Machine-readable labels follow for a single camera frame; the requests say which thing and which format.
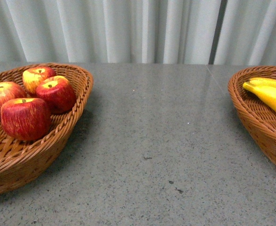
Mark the brown wicker basket left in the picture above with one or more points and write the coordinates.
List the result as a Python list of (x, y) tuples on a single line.
[(22, 162)]

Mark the yellow banana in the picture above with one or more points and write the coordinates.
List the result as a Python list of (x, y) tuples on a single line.
[(267, 94), (259, 81)]

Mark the brown wicker basket right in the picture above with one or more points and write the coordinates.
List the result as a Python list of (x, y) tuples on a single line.
[(257, 118)]

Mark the white pleated curtain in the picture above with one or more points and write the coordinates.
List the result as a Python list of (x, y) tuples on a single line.
[(216, 32)]

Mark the brown wicker basket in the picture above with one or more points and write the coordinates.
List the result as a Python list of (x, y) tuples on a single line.
[(257, 118), (22, 162)]

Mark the red yellow apple large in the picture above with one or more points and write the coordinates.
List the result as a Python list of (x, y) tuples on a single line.
[(26, 119)]

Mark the red apple front left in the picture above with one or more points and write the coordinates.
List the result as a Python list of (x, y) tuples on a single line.
[(10, 90)]

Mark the red yellow apple back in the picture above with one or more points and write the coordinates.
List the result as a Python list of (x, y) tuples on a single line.
[(33, 77)]

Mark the dark red apple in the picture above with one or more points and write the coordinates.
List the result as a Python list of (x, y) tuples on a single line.
[(58, 93)]

